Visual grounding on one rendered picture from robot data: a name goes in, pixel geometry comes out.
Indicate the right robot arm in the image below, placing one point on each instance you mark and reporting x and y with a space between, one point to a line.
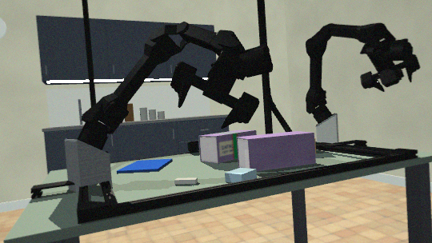
159 48

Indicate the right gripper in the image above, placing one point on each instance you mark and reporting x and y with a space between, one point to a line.
218 89

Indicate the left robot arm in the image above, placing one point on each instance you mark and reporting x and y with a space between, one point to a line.
371 34

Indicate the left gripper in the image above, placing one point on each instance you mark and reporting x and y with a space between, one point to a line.
368 80

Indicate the small white rectangular block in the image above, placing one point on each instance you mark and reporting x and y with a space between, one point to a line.
178 181

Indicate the blue flat rectangular slab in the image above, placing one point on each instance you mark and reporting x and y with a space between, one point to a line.
145 166

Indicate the purple rectangular box sleeve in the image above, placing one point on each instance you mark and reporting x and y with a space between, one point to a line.
275 151

